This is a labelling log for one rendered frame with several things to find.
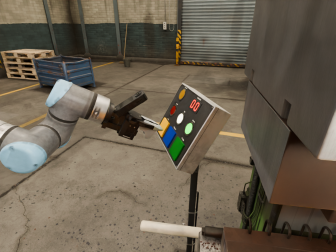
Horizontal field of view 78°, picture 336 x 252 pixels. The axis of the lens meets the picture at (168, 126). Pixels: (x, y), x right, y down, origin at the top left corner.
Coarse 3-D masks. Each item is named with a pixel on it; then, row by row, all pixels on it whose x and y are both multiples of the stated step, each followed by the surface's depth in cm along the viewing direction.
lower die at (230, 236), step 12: (228, 228) 54; (240, 228) 54; (228, 240) 50; (240, 240) 51; (252, 240) 51; (264, 240) 51; (276, 240) 51; (288, 240) 51; (300, 240) 51; (312, 240) 51; (324, 240) 51
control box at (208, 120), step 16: (176, 96) 100; (192, 96) 87; (176, 112) 94; (192, 112) 83; (208, 112) 74; (224, 112) 74; (176, 128) 89; (192, 128) 78; (208, 128) 75; (192, 144) 76; (208, 144) 78; (176, 160) 81; (192, 160) 79
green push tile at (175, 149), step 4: (176, 140) 84; (180, 140) 82; (172, 144) 86; (176, 144) 83; (180, 144) 81; (172, 148) 85; (176, 148) 82; (180, 148) 80; (172, 152) 84; (176, 152) 81; (180, 152) 80; (172, 156) 83; (176, 156) 80
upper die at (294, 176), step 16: (256, 96) 32; (256, 112) 31; (272, 112) 25; (256, 128) 31; (272, 128) 24; (288, 128) 20; (256, 144) 30; (272, 144) 24; (288, 144) 20; (256, 160) 30; (272, 160) 24; (288, 160) 21; (304, 160) 21; (320, 160) 21; (272, 176) 23; (288, 176) 22; (304, 176) 22; (320, 176) 21; (272, 192) 23; (288, 192) 23; (304, 192) 23; (320, 192) 22; (320, 208) 23
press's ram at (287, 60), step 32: (256, 0) 35; (288, 0) 22; (320, 0) 16; (256, 32) 34; (288, 32) 22; (320, 32) 16; (256, 64) 33; (288, 64) 21; (320, 64) 15; (288, 96) 21; (320, 96) 15; (320, 128) 15
